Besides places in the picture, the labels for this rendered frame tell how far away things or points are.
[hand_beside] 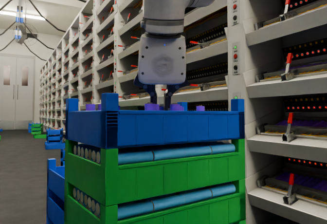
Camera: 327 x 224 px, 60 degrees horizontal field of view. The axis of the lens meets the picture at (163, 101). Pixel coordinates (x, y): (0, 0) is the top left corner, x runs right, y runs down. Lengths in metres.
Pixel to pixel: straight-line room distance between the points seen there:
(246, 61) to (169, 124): 0.67
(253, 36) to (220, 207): 0.68
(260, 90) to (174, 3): 0.56
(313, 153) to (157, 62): 0.54
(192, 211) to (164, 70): 0.28
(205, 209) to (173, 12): 0.36
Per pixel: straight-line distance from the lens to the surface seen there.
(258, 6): 1.19
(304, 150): 0.93
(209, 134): 0.52
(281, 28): 1.00
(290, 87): 0.95
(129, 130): 0.43
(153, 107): 0.48
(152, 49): 0.58
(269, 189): 1.09
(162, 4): 0.55
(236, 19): 1.15
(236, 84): 1.11
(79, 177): 0.52
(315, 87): 0.91
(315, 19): 0.94
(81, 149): 0.54
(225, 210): 0.58
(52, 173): 0.85
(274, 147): 1.00
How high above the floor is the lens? 0.45
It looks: 3 degrees up
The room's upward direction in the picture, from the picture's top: straight up
